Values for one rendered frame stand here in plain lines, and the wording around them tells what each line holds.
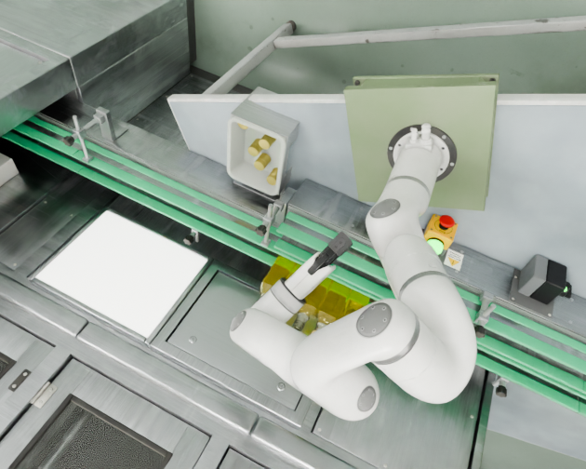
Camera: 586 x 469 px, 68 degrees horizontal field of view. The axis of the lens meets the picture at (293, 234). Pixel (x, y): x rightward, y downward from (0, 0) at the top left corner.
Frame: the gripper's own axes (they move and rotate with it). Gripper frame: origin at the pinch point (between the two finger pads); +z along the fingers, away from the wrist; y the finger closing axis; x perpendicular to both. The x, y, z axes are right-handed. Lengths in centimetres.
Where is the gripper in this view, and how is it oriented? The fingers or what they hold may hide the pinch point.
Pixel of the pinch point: (344, 240)
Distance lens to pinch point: 92.4
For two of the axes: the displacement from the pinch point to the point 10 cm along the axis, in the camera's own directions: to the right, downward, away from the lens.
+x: -6.9, -7.1, 1.5
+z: 7.1, -7.0, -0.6
